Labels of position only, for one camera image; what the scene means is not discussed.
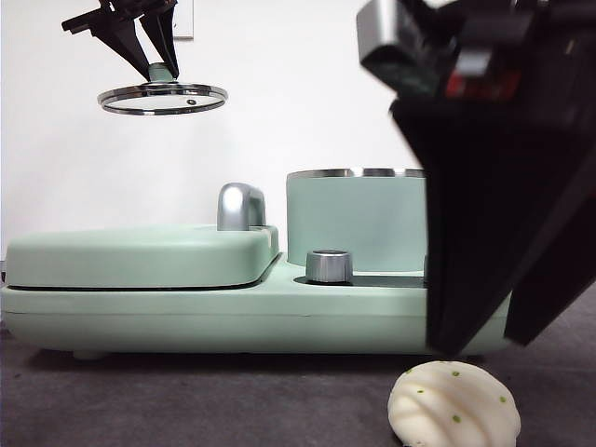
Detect mint green breakfast machine base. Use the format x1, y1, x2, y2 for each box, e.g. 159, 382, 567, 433
0, 260, 513, 362

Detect mint green handled pot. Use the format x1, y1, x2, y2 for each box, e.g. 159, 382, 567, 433
286, 168, 430, 277

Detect silver grill lid handle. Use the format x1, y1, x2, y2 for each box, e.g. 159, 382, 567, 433
216, 183, 268, 233

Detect black control panel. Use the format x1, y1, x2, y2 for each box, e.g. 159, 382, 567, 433
293, 273, 429, 288

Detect pleated bun green specks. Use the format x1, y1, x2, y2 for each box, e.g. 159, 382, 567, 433
387, 359, 522, 447

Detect silver control knob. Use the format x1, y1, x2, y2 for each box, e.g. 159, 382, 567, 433
305, 250, 354, 284

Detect mint green hinged grill lid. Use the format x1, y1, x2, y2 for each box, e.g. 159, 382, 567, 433
5, 223, 281, 288

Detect glass pot lid green knob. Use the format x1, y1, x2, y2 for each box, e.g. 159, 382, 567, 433
96, 62, 229, 117

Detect white wall socket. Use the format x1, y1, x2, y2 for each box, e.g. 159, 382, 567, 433
172, 0, 195, 41

